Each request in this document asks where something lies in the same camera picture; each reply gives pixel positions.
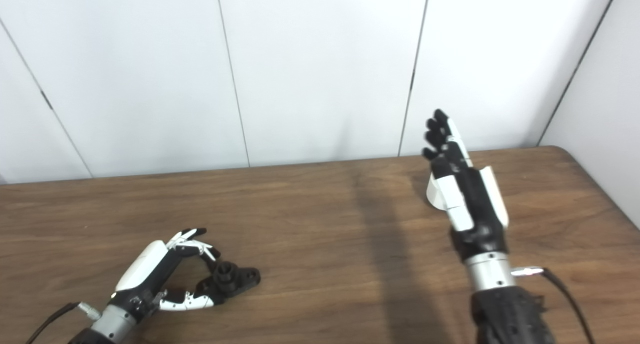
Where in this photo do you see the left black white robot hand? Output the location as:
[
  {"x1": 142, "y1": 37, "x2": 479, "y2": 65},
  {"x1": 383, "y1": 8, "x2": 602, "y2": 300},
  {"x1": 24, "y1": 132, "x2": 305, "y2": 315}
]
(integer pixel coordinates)
[{"x1": 110, "y1": 227, "x2": 225, "y2": 321}]

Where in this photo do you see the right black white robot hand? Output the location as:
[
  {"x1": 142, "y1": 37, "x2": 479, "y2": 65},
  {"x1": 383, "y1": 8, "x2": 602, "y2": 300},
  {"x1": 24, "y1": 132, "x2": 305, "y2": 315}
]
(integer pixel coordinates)
[{"x1": 422, "y1": 108, "x2": 510, "y2": 261}]

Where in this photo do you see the round white plastic piece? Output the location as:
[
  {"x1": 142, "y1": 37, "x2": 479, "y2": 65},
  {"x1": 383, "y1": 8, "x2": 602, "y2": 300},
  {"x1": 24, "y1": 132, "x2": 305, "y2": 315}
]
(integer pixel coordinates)
[{"x1": 426, "y1": 175, "x2": 447, "y2": 211}]

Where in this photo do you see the black plastic holder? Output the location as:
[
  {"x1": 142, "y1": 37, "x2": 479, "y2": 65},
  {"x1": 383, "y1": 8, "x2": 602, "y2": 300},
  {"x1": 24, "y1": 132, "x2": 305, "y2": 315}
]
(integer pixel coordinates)
[{"x1": 195, "y1": 262, "x2": 262, "y2": 301}]

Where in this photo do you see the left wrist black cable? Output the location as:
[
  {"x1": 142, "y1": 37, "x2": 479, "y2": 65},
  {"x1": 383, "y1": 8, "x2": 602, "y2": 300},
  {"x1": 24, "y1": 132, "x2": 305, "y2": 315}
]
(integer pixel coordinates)
[{"x1": 25, "y1": 302, "x2": 103, "y2": 344}]

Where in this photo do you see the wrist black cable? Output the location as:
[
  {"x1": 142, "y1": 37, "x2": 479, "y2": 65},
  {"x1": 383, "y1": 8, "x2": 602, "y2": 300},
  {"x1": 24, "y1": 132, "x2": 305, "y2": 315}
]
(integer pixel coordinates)
[
  {"x1": 511, "y1": 266, "x2": 597, "y2": 344},
  {"x1": 25, "y1": 302, "x2": 103, "y2": 344}
]

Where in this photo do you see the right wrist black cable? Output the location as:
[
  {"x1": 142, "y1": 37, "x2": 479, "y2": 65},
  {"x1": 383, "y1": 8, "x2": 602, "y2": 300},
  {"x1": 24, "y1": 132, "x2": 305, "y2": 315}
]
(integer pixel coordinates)
[{"x1": 511, "y1": 266, "x2": 597, "y2": 344}]

